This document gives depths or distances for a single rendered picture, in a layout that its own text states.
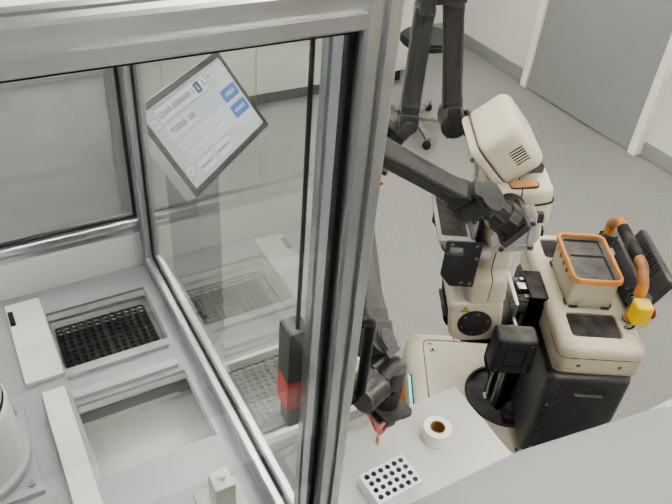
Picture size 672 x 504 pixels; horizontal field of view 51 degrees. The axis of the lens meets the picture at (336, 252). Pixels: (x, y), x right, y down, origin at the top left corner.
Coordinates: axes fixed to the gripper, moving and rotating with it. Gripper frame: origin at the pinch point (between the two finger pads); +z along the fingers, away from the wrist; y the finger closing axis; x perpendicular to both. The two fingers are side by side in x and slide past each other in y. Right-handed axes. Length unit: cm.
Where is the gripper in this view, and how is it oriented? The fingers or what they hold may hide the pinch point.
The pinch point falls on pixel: (379, 429)
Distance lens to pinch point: 153.2
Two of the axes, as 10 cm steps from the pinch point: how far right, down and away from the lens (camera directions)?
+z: -0.9, 8.0, 6.0
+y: 5.8, 5.3, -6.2
